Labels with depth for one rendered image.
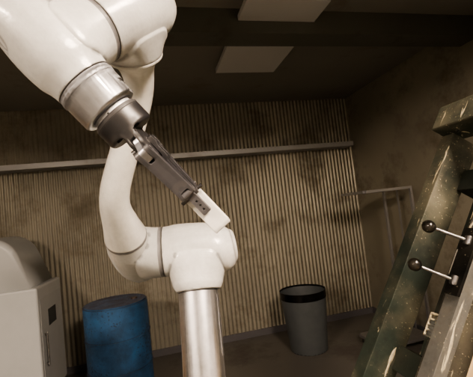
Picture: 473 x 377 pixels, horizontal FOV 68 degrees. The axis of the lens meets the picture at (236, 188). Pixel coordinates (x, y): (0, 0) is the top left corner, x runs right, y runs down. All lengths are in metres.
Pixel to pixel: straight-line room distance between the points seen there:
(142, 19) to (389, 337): 1.16
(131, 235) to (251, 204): 3.91
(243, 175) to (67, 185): 2.18
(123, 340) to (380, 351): 2.61
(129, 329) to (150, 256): 2.67
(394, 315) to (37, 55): 1.20
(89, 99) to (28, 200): 4.23
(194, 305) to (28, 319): 3.12
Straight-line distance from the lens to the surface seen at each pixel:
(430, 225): 1.15
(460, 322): 1.16
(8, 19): 0.57
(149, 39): 0.64
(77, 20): 0.57
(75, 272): 4.64
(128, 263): 0.91
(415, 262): 1.13
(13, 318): 3.96
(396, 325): 1.35
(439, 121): 1.51
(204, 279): 0.88
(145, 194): 4.52
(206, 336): 0.89
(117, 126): 0.52
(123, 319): 3.51
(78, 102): 0.53
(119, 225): 0.81
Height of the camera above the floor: 1.65
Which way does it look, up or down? 4 degrees up
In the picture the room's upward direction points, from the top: 6 degrees counter-clockwise
